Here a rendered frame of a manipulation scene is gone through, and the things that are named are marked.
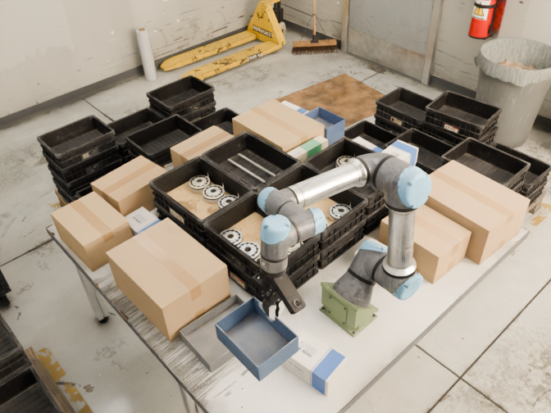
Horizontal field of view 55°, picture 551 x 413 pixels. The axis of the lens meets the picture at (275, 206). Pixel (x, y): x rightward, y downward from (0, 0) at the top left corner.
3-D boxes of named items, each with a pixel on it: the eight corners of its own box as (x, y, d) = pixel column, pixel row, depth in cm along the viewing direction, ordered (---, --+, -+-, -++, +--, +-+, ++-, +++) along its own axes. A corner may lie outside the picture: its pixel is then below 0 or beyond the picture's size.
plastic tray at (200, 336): (237, 301, 217) (236, 293, 214) (268, 332, 205) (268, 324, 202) (180, 338, 204) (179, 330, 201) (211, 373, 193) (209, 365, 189)
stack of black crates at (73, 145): (108, 168, 387) (93, 113, 358) (129, 186, 370) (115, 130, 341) (56, 192, 367) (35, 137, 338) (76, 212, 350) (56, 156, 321)
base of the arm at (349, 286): (373, 306, 205) (386, 284, 204) (357, 308, 193) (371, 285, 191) (343, 285, 213) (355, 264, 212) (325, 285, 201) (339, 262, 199)
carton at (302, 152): (319, 144, 281) (319, 134, 277) (327, 149, 277) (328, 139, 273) (285, 163, 269) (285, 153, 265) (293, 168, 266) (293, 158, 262)
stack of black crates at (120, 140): (156, 146, 407) (147, 106, 385) (178, 162, 390) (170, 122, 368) (108, 168, 387) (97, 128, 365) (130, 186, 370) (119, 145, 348)
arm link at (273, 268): (293, 255, 144) (270, 268, 140) (293, 267, 147) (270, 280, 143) (275, 241, 149) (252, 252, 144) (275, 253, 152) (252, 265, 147)
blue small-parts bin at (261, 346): (298, 350, 155) (298, 336, 151) (259, 382, 148) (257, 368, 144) (255, 310, 167) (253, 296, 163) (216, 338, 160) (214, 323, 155)
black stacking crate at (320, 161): (407, 189, 252) (410, 170, 244) (367, 220, 236) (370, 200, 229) (343, 156, 274) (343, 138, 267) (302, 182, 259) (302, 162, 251)
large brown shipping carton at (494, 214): (518, 233, 242) (530, 199, 229) (479, 265, 228) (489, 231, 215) (445, 192, 266) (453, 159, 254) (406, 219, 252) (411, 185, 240)
